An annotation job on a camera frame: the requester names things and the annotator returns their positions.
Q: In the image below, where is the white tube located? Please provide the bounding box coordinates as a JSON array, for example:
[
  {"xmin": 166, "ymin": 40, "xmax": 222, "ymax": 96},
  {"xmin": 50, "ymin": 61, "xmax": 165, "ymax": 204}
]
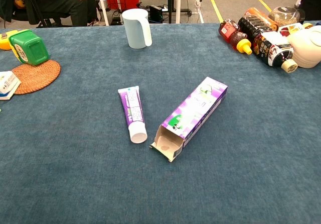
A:
[{"xmin": 117, "ymin": 85, "xmax": 148, "ymax": 144}]

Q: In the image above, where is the purple toothpaste carton box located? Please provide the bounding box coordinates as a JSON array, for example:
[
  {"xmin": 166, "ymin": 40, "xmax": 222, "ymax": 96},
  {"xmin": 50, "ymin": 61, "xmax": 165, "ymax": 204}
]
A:
[{"xmin": 149, "ymin": 76, "xmax": 229, "ymax": 163}]

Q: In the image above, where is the black power adapter box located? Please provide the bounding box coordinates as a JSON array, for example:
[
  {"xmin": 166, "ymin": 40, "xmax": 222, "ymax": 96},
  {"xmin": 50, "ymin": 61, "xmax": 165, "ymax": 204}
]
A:
[{"xmin": 149, "ymin": 5, "xmax": 164, "ymax": 23}]

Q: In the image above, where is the red bottle with yellow cap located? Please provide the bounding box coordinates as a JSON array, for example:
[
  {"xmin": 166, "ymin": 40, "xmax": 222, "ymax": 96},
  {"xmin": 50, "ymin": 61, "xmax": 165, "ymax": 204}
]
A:
[{"xmin": 218, "ymin": 19, "xmax": 253, "ymax": 55}]

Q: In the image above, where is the blue table cloth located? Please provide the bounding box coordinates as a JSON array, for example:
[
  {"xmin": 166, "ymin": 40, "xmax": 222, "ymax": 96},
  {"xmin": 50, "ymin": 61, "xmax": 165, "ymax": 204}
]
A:
[{"xmin": 0, "ymin": 23, "xmax": 321, "ymax": 224}]

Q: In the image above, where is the white desk leg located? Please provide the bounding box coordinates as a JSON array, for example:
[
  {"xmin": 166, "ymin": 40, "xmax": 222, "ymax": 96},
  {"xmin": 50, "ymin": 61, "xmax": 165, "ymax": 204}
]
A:
[{"xmin": 175, "ymin": 0, "xmax": 193, "ymax": 24}]

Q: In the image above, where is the white power strip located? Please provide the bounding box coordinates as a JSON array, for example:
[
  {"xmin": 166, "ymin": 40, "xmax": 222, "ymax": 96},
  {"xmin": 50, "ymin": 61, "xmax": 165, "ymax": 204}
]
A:
[{"xmin": 195, "ymin": 0, "xmax": 205, "ymax": 24}]

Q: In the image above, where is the dark soy sauce bottle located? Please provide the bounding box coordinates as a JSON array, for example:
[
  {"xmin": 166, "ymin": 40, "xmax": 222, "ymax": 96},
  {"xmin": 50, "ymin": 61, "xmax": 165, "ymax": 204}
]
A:
[{"xmin": 237, "ymin": 17, "xmax": 299, "ymax": 74}]

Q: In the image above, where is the round woven rattan coaster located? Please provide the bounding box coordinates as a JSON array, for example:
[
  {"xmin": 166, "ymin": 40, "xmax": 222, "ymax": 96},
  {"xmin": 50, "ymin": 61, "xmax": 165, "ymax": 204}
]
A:
[{"xmin": 11, "ymin": 59, "xmax": 62, "ymax": 95}]

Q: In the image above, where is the seated person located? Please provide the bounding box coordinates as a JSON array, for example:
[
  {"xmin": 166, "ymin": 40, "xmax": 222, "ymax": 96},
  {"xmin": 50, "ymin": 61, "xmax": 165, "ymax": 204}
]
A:
[{"xmin": 0, "ymin": 0, "xmax": 97, "ymax": 27}]

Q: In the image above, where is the green container with yellow lid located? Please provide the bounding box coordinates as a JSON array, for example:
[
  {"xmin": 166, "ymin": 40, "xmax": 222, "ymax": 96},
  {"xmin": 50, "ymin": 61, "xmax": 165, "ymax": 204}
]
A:
[{"xmin": 9, "ymin": 29, "xmax": 50, "ymax": 66}]

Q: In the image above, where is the white red snack packet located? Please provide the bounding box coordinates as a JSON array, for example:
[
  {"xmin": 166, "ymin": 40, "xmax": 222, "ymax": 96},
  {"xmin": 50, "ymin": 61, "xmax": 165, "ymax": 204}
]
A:
[{"xmin": 277, "ymin": 22, "xmax": 305, "ymax": 38}]

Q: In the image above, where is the clear jar with grains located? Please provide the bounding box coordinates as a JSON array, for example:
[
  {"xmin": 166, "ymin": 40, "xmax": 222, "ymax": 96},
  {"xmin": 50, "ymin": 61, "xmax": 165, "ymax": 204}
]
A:
[{"xmin": 268, "ymin": 6, "xmax": 306, "ymax": 27}]

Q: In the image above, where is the small white printed carton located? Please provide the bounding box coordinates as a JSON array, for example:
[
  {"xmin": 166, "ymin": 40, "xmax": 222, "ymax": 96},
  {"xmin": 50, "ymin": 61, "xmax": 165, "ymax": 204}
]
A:
[{"xmin": 0, "ymin": 70, "xmax": 22, "ymax": 101}]

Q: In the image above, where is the beige bowl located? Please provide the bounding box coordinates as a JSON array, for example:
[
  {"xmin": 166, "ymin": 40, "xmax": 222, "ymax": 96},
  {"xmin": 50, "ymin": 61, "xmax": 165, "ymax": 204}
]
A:
[{"xmin": 287, "ymin": 25, "xmax": 321, "ymax": 69}]

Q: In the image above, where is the black slanted tripod stand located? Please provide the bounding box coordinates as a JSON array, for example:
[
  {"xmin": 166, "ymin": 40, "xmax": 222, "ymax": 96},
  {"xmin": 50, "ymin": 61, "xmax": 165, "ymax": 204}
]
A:
[{"xmin": 22, "ymin": 0, "xmax": 48, "ymax": 28}]

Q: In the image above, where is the black office chair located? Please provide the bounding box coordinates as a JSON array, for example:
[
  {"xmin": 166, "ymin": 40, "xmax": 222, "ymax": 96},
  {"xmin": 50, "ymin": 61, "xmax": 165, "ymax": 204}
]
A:
[{"xmin": 0, "ymin": 0, "xmax": 72, "ymax": 28}]

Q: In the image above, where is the white metal stand frame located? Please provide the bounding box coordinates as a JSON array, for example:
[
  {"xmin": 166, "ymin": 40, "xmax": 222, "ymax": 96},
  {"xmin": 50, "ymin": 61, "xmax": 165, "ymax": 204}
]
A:
[{"xmin": 96, "ymin": 0, "xmax": 110, "ymax": 26}]

